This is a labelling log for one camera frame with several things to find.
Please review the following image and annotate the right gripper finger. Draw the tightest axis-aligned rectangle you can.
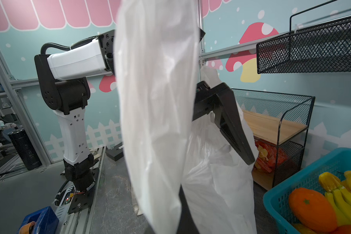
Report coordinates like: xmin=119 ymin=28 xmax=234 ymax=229
xmin=176 ymin=187 xmax=199 ymax=234

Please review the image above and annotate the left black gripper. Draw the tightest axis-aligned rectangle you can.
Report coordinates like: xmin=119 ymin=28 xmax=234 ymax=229
xmin=192 ymin=81 xmax=255 ymax=165

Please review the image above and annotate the white plastic grocery bag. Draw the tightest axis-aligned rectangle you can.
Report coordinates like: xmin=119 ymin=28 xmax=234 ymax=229
xmin=114 ymin=1 xmax=258 ymax=234

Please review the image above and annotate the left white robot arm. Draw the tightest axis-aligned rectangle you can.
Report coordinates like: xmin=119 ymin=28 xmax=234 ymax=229
xmin=34 ymin=30 xmax=255 ymax=214

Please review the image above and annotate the red snack bag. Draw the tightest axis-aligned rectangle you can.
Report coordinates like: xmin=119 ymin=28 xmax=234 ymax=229
xmin=254 ymin=141 xmax=289 ymax=173

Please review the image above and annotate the teal plastic fruit basket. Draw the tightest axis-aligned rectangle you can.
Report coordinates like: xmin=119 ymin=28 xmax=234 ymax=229
xmin=263 ymin=148 xmax=351 ymax=234

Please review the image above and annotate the orange fruit left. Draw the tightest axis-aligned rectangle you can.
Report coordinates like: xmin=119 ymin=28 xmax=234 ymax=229
xmin=289 ymin=188 xmax=337 ymax=233

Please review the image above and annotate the blue electronics box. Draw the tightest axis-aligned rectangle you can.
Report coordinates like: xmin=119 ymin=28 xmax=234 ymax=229
xmin=17 ymin=206 xmax=59 ymax=234

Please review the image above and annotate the yellow banana bunch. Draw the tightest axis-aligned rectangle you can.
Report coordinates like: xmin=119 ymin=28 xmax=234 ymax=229
xmin=318 ymin=171 xmax=351 ymax=226

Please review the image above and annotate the black wire snack shelf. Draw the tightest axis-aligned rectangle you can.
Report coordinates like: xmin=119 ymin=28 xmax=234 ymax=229
xmin=233 ymin=89 xmax=316 ymax=191

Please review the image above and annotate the black mesh wall basket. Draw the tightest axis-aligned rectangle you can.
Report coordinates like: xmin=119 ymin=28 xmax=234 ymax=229
xmin=256 ymin=14 xmax=351 ymax=74

